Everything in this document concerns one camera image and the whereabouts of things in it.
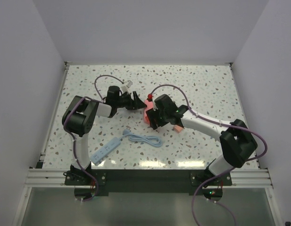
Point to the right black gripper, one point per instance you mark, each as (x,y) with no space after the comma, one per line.
(153,115)

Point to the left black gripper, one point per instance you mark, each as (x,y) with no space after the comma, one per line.
(136,103)

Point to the pink triangular power socket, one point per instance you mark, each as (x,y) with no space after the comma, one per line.
(149,105)

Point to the small pink plug adapter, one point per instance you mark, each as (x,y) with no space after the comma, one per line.
(177,128)

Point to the light blue power strip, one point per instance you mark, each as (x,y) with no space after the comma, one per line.
(98,156)

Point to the red cube socket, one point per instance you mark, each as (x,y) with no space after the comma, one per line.
(145,117)

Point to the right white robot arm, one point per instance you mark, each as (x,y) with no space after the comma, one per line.
(236,142)

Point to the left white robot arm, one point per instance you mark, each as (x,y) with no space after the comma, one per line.
(80,115)

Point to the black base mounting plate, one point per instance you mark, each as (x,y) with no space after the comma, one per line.
(133,181)

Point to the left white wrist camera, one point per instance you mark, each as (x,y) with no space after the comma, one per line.
(126,86)

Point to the aluminium frame rail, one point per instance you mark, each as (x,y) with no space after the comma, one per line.
(45,178)

